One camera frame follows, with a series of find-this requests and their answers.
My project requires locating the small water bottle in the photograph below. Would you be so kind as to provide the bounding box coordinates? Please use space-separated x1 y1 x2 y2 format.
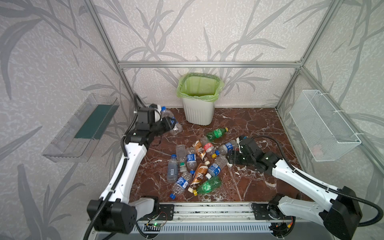
161 107 183 136

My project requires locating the clear bottle green cap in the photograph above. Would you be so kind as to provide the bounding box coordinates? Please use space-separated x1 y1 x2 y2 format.
176 145 188 173

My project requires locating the water bottle blue label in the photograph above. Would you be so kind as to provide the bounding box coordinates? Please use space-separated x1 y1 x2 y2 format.
206 155 228 179
187 147 197 175
212 140 238 159
170 172 192 200

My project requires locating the clear bottle blue cap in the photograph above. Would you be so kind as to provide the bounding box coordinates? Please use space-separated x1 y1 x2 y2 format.
167 154 179 184

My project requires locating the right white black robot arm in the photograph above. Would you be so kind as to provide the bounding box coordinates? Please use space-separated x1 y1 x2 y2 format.
227 136 384 240

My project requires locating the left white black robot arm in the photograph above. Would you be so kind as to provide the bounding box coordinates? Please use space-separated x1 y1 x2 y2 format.
83 117 177 240

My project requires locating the white ribbed trash bin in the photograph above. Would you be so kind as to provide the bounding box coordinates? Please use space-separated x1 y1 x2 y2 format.
182 98 215 126

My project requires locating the green plastic bin liner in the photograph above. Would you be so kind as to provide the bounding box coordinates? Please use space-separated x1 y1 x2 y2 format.
177 73 225 103

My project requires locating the green soda bottle yellow cap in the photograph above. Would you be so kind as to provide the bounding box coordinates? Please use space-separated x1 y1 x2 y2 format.
206 128 229 142

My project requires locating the clear bottle red label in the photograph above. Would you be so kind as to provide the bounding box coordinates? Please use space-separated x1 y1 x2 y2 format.
200 136 215 155

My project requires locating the brown coffee bottle upper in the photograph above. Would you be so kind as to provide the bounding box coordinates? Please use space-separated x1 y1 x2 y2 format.
193 140 210 166

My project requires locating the brown coffee bottle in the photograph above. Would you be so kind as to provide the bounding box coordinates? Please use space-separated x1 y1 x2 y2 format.
188 163 208 194
193 140 210 166

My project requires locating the water bottle blue label upright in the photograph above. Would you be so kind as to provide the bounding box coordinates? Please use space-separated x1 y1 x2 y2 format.
187 147 197 175

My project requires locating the brown coffee bottle lower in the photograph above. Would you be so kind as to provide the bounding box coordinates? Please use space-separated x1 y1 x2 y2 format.
188 163 208 194

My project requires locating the water bottle blue label front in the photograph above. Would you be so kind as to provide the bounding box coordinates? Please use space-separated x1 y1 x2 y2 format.
170 172 192 200

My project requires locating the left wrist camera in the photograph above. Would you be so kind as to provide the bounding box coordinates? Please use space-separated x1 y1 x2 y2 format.
136 104 162 131

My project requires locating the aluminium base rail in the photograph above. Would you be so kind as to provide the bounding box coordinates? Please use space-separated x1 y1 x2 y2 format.
131 201 301 224

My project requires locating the white wire mesh basket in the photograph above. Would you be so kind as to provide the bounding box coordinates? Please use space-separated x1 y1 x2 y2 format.
290 90 362 162

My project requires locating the clear acrylic wall shelf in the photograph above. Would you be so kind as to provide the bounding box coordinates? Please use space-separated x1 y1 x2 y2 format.
42 94 120 163

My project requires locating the aluminium frame crossbar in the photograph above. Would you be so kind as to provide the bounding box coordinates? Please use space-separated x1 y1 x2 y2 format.
118 61 301 69

